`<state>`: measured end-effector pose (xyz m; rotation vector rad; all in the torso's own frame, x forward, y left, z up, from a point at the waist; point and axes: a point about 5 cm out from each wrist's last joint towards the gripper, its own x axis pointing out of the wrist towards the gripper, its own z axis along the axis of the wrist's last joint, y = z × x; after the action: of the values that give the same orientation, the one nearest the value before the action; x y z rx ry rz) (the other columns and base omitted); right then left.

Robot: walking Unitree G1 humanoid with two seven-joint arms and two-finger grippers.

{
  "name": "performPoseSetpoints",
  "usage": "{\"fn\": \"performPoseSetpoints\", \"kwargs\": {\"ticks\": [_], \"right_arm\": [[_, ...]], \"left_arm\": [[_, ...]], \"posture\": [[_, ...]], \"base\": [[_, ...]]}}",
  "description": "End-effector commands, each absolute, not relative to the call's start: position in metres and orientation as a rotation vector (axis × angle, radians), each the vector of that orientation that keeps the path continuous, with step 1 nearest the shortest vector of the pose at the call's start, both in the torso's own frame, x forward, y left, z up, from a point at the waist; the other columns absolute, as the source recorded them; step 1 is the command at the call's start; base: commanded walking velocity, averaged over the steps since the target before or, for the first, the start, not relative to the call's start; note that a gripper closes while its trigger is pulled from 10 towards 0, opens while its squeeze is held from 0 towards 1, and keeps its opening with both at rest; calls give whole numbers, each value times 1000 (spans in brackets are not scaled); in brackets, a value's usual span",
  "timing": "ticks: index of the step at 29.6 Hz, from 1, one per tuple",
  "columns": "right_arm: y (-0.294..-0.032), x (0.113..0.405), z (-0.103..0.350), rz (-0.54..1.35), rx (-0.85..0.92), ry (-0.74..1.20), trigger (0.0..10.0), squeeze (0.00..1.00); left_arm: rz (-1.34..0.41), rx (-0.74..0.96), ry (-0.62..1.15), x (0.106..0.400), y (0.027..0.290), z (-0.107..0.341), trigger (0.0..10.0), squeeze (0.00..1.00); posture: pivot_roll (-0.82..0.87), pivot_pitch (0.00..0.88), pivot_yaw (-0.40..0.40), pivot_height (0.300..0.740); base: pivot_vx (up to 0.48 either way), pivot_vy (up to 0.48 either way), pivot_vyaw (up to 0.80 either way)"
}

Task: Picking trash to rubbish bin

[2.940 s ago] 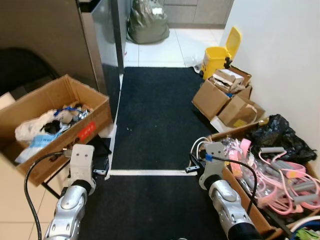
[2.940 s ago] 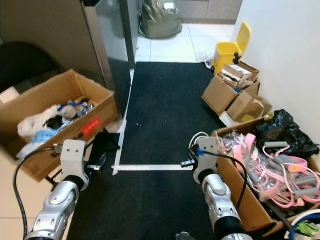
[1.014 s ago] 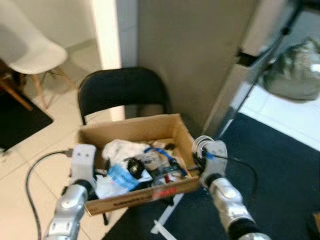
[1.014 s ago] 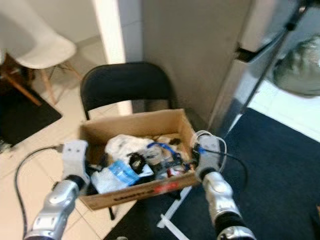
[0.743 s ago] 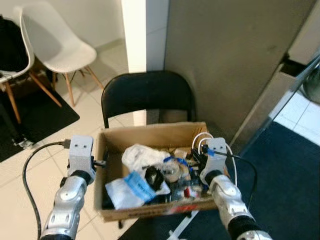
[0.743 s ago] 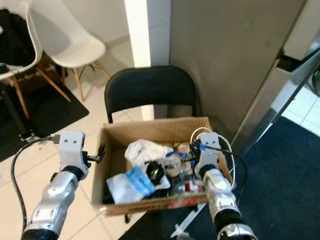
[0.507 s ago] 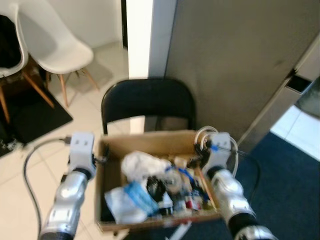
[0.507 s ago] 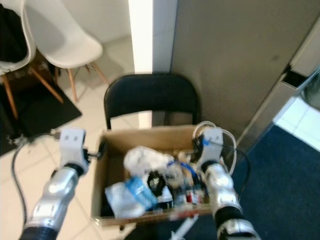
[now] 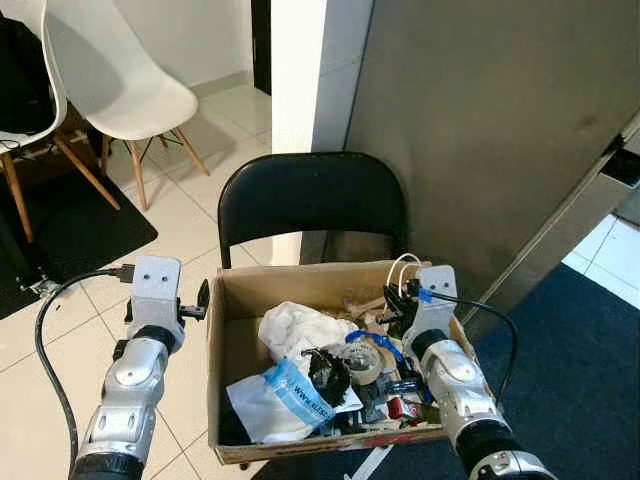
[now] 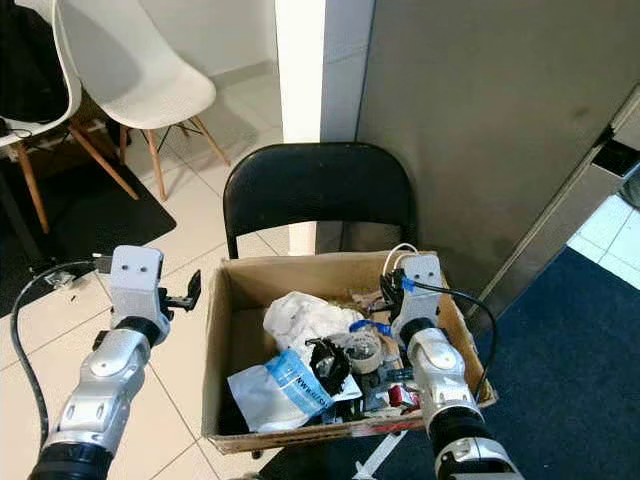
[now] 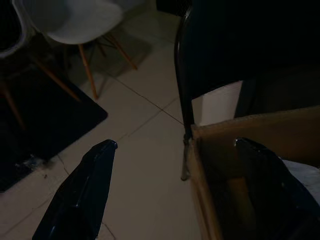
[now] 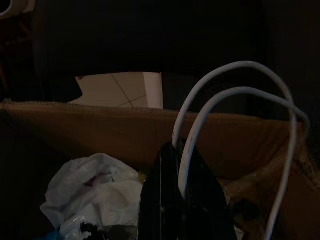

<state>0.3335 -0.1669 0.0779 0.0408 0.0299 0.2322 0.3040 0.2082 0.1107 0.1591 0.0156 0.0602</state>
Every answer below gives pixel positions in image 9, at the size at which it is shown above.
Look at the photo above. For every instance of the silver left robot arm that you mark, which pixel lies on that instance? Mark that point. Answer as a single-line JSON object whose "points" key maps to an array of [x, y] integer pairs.
{"points": [[130, 390]]}

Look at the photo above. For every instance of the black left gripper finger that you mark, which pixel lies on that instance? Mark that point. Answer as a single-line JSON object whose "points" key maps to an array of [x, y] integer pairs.
{"points": [[204, 298]]}

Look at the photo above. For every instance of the white floor tape strip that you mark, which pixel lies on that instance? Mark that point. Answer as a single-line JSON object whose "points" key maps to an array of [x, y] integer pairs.
{"points": [[373, 463]]}

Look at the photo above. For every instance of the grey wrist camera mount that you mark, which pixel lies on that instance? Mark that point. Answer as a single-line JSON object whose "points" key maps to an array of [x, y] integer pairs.
{"points": [[157, 288], [432, 310]]}

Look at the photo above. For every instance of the black folding chair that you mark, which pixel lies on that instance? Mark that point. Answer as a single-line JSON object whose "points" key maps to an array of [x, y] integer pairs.
{"points": [[310, 195]]}

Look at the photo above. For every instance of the white chair wooden legs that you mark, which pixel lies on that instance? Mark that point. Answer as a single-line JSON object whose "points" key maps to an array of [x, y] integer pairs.
{"points": [[30, 135], [130, 95]]}

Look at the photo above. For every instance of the brown cardboard box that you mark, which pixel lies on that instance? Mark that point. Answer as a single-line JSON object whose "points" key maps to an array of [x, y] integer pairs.
{"points": [[235, 340]]}

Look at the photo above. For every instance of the black backpack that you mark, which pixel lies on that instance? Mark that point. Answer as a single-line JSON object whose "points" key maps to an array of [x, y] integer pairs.
{"points": [[22, 80]]}

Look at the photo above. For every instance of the small red can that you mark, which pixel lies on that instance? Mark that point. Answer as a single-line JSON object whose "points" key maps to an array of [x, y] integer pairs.
{"points": [[404, 409]]}

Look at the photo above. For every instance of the white crumpled plastic bag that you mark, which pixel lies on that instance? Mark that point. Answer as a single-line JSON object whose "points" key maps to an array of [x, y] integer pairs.
{"points": [[300, 328]]}

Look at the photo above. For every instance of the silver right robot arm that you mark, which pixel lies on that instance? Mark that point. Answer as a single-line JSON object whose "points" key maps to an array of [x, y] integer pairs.
{"points": [[460, 390]]}

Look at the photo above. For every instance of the stainless steel cabinet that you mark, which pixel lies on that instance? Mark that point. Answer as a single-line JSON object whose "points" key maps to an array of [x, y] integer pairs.
{"points": [[560, 230]]}

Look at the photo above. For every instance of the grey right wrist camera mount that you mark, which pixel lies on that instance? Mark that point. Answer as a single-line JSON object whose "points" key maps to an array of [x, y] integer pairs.
{"points": [[432, 310]]}

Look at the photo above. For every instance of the black crumpled plastic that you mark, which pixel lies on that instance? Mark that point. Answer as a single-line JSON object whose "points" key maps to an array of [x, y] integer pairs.
{"points": [[328, 372]]}

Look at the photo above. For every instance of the black floor mat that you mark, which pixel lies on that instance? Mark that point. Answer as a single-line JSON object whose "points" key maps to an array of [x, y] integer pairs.
{"points": [[95, 225]]}

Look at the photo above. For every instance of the clear tape roll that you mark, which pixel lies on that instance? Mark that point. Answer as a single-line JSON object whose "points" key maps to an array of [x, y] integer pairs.
{"points": [[365, 362]]}

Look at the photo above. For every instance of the black wheeled stand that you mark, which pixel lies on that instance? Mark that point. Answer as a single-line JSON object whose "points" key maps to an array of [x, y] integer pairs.
{"points": [[20, 255]]}

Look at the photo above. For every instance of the dark blue carpet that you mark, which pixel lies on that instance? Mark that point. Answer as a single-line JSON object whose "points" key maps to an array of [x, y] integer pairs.
{"points": [[580, 400]]}

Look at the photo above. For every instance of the white mailer bag blue label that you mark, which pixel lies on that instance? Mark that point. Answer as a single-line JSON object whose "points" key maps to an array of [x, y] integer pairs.
{"points": [[270, 410]]}

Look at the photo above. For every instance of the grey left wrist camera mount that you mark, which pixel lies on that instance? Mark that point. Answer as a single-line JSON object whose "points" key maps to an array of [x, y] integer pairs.
{"points": [[157, 288]]}

